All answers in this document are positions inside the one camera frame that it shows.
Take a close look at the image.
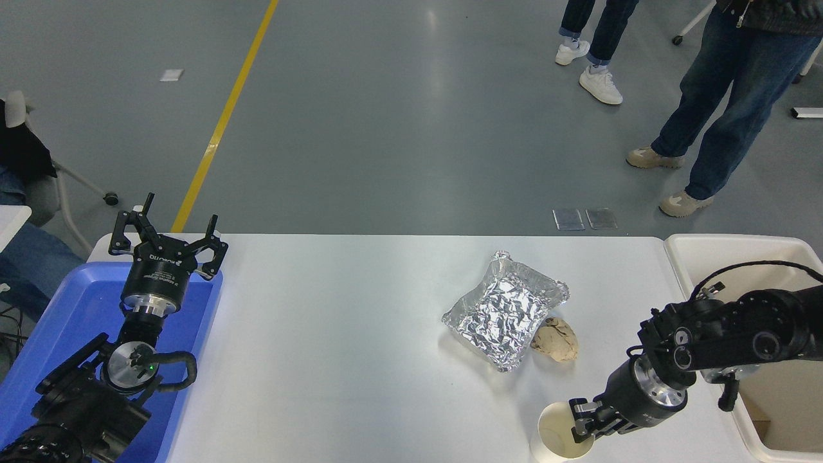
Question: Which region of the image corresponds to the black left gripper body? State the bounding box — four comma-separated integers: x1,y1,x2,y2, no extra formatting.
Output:
122,235,201,304

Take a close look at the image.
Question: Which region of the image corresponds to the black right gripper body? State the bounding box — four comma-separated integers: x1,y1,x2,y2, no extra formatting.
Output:
594,359,670,431

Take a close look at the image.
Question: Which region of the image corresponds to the white paper cup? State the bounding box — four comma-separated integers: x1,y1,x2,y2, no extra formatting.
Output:
530,400,595,463

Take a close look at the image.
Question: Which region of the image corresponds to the crumpled tan paper ball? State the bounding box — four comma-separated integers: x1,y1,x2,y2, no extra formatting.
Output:
530,316,579,363

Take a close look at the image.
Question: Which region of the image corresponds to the blue plastic tray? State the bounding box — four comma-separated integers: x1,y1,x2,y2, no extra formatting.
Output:
0,260,224,463

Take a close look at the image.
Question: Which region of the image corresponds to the person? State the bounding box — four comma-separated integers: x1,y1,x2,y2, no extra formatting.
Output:
555,0,640,105
0,116,86,322
627,0,823,218

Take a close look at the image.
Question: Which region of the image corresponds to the crumpled silver foil tray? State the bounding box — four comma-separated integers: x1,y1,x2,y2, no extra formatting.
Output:
441,250,570,373

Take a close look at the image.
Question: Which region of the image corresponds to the white side table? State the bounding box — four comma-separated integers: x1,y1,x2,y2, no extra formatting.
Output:
0,204,33,253

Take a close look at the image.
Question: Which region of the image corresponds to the large pale plastic bin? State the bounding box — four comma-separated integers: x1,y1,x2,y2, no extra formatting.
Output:
664,233,823,463

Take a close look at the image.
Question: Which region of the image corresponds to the white office chair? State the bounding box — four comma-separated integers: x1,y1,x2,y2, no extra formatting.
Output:
3,90,120,255

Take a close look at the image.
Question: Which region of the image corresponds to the grey floor plate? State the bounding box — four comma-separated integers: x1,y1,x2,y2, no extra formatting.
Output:
585,207,619,230
553,208,586,232

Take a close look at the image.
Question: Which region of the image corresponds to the white chair leg with caster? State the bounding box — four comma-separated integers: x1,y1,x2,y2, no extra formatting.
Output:
672,0,716,46

